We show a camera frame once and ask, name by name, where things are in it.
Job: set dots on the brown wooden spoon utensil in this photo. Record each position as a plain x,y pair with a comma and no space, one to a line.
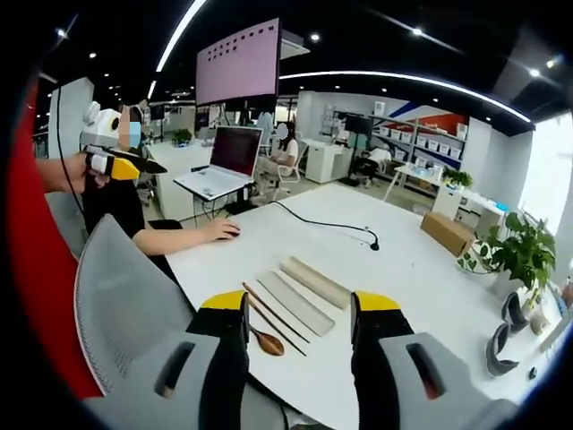
270,344

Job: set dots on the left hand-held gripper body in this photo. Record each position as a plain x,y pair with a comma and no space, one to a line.
102,127

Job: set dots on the dark computer mouse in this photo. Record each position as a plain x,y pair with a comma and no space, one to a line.
235,232

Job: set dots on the grey mesh office chair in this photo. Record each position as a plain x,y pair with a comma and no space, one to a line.
130,291

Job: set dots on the person's left hand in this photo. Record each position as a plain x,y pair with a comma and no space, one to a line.
82,175

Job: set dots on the dark wooden chopstick utensil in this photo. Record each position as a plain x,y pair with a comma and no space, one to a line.
282,312
273,313

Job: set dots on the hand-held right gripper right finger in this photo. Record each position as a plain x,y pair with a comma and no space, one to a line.
385,354

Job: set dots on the white laptop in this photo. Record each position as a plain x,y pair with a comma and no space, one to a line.
235,152

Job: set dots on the white office chair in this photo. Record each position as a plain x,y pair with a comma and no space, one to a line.
287,174

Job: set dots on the shelf with white bins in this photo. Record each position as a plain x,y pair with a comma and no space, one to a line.
425,143

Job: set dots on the grey curved band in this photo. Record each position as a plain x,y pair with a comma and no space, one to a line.
515,311
498,351

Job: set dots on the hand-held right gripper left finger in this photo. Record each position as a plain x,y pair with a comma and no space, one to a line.
210,358

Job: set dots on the brown cardboard box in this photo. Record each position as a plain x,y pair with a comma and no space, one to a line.
447,233

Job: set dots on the small white table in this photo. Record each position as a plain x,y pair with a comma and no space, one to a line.
414,172

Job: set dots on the person's red garment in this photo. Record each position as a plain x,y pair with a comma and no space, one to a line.
40,251

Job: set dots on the large hanging monitor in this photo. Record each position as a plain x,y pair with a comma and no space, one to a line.
239,62

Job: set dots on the green potted plant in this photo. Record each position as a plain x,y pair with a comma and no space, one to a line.
524,251

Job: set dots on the small black object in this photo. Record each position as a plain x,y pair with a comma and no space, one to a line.
532,372

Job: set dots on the black screen on stand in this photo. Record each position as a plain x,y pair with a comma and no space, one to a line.
358,125

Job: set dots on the small green plant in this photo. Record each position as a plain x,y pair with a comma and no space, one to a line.
182,135
457,178

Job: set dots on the white cabinet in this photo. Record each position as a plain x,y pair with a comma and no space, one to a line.
324,161

